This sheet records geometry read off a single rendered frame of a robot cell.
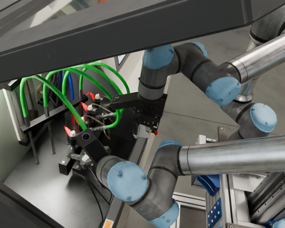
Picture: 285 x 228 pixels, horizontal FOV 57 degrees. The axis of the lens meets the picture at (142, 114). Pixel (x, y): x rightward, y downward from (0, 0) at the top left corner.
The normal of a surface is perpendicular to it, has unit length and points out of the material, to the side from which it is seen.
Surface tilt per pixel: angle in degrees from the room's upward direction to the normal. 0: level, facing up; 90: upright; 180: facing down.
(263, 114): 7
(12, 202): 43
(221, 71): 8
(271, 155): 60
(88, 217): 0
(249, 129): 90
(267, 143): 38
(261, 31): 96
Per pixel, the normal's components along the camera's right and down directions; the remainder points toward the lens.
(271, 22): -0.83, 0.31
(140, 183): 0.40, -0.01
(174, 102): 0.14, -0.70
